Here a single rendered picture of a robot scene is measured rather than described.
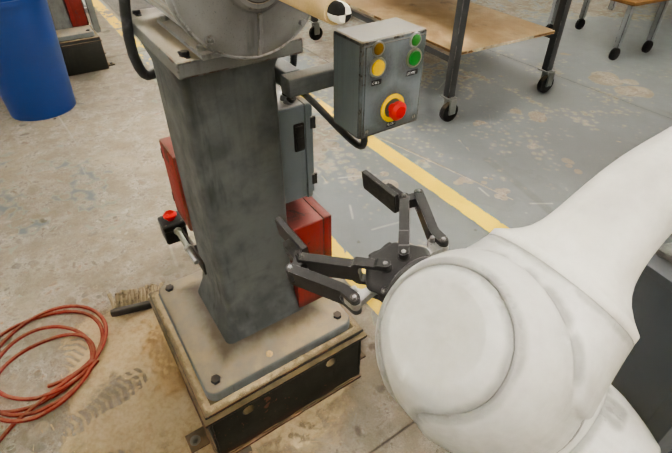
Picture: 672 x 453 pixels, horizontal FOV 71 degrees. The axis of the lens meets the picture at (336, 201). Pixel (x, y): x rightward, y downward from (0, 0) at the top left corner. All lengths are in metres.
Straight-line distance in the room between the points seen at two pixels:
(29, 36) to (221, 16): 2.69
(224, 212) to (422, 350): 0.90
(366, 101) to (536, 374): 0.75
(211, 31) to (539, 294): 0.62
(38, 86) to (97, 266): 1.58
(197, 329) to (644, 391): 1.15
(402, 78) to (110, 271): 1.56
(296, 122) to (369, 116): 0.23
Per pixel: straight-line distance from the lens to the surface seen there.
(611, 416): 0.42
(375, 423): 1.59
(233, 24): 0.77
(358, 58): 0.91
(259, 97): 1.01
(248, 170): 1.07
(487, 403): 0.24
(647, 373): 1.35
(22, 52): 3.41
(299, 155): 1.17
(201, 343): 1.42
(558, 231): 0.31
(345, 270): 0.53
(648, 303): 1.25
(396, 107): 0.96
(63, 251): 2.36
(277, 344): 1.38
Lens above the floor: 1.40
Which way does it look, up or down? 37 degrees down
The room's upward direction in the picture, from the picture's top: straight up
